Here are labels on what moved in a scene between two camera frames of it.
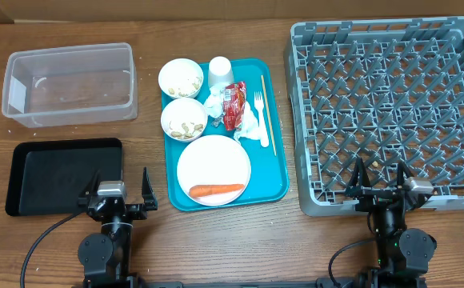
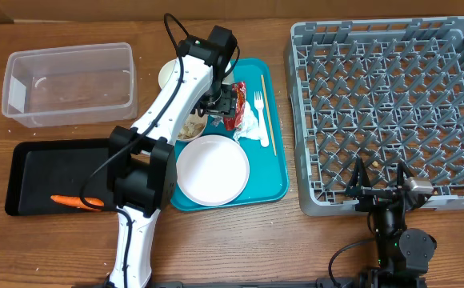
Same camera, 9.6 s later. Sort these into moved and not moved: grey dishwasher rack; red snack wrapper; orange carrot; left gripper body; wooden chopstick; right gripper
Moved: orange carrot; left gripper body
Not moved: wooden chopstick; red snack wrapper; right gripper; grey dishwasher rack
